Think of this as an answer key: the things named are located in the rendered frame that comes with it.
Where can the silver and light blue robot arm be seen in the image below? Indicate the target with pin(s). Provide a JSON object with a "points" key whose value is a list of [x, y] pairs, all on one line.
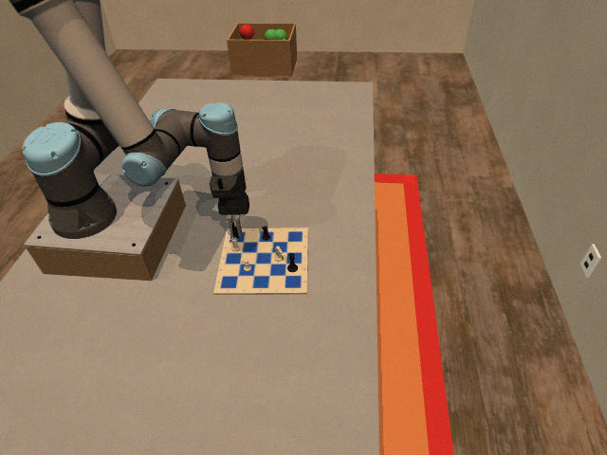
{"points": [[63, 155]]}

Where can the blue and cream chessboard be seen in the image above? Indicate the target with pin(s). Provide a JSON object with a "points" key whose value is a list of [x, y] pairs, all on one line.
{"points": [[267, 276]]}

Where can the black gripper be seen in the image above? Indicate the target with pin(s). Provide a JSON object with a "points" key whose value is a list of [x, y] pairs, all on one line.
{"points": [[228, 184]]}

